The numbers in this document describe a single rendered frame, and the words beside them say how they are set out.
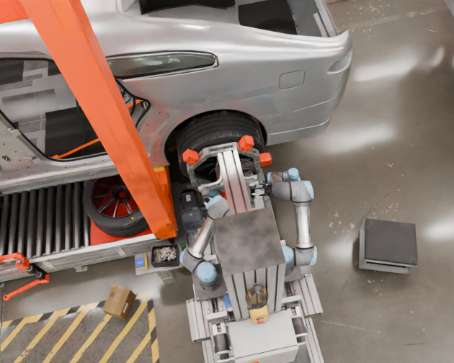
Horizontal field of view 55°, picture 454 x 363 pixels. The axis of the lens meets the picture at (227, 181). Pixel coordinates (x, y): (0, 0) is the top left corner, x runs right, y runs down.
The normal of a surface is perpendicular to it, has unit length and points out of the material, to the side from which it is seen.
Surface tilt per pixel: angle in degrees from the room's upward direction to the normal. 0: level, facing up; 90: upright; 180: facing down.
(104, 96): 90
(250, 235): 0
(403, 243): 0
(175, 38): 37
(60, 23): 90
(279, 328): 0
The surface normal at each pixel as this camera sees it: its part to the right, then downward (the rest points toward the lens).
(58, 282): -0.07, -0.49
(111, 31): 0.08, -0.11
